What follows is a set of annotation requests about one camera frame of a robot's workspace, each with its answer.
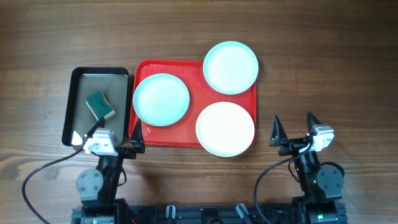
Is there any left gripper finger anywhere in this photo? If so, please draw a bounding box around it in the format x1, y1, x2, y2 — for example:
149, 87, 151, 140
130, 118, 145, 148
84, 117, 105, 139

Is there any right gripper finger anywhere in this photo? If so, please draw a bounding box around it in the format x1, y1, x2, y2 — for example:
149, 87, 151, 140
306, 111, 321, 134
269, 114, 288, 147

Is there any green yellow sponge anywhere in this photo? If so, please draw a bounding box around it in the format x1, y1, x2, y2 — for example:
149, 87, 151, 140
86, 91, 116, 120

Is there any light blue plate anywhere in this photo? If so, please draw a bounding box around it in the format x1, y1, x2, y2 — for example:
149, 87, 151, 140
203, 41, 259, 95
132, 73, 190, 127

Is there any white plate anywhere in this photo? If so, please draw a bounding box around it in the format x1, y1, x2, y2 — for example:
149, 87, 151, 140
195, 101, 255, 157

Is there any light blue plate top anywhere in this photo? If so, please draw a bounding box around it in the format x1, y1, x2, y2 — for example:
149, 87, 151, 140
203, 41, 259, 95

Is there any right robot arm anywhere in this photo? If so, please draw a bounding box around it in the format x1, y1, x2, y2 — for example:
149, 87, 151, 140
269, 112, 348, 224

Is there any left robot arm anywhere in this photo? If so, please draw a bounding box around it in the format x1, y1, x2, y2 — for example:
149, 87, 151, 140
71, 118, 145, 224

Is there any black metal tray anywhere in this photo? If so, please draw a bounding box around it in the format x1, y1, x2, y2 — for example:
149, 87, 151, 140
62, 67, 129, 146

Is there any red plastic tray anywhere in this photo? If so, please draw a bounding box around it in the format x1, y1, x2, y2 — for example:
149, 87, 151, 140
133, 59, 257, 147

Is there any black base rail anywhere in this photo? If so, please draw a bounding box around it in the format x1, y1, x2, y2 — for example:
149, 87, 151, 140
71, 203, 348, 224

